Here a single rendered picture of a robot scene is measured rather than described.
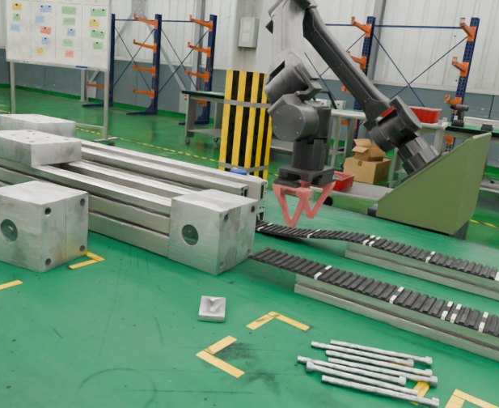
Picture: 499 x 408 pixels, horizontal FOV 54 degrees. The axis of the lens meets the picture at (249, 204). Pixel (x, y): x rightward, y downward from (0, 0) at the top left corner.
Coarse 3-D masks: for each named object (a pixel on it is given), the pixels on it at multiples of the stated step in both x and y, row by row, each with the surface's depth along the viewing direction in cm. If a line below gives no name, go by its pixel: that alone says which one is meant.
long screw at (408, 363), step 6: (312, 342) 53; (318, 342) 53; (324, 348) 52; (330, 348) 52; (336, 348) 52; (342, 348) 52; (348, 348) 52; (348, 354) 52; (354, 354) 52; (360, 354) 52; (366, 354) 52; (372, 354) 51; (384, 360) 51; (390, 360) 51; (396, 360) 51; (402, 360) 51; (408, 360) 50; (408, 366) 50
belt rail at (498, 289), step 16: (352, 256) 81; (368, 256) 81; (384, 256) 78; (400, 256) 77; (400, 272) 78; (416, 272) 76; (432, 272) 76; (448, 272) 74; (464, 288) 73; (480, 288) 72; (496, 288) 71
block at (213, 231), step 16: (208, 192) 77; (224, 192) 78; (176, 208) 71; (192, 208) 69; (208, 208) 68; (224, 208) 69; (240, 208) 71; (256, 208) 75; (176, 224) 72; (192, 224) 70; (208, 224) 68; (224, 224) 68; (240, 224) 72; (176, 240) 72; (192, 240) 71; (208, 240) 69; (224, 240) 69; (240, 240) 73; (176, 256) 73; (192, 256) 71; (208, 256) 69; (224, 256) 70; (240, 256) 74; (208, 272) 70
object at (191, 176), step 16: (96, 144) 117; (96, 160) 108; (112, 160) 104; (128, 160) 101; (144, 160) 109; (160, 160) 106; (176, 160) 107; (144, 176) 99; (160, 176) 99; (176, 176) 95; (192, 176) 93; (208, 176) 93; (224, 176) 98; (240, 176) 96; (240, 192) 88; (256, 192) 94
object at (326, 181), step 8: (320, 176) 83; (328, 176) 85; (304, 184) 90; (312, 184) 84; (320, 184) 83; (328, 184) 88; (328, 192) 88; (320, 200) 89; (304, 208) 91; (312, 216) 90
